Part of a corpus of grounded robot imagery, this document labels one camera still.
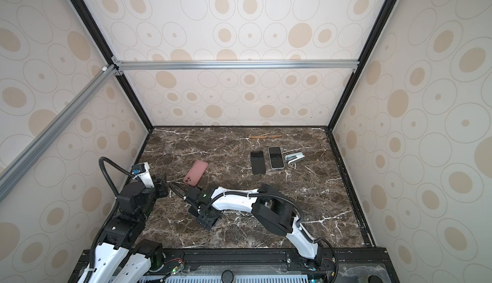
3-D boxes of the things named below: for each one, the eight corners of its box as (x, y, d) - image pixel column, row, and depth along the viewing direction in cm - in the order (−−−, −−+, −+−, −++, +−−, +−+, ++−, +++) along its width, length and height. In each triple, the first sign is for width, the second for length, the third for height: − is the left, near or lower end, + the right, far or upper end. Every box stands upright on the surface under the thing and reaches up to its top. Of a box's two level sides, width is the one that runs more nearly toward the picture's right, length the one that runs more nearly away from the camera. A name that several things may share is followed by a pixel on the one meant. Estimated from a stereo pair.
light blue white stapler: (288, 163, 105) (288, 161, 103) (284, 158, 108) (284, 155, 106) (303, 157, 108) (304, 155, 106) (299, 152, 110) (300, 149, 108)
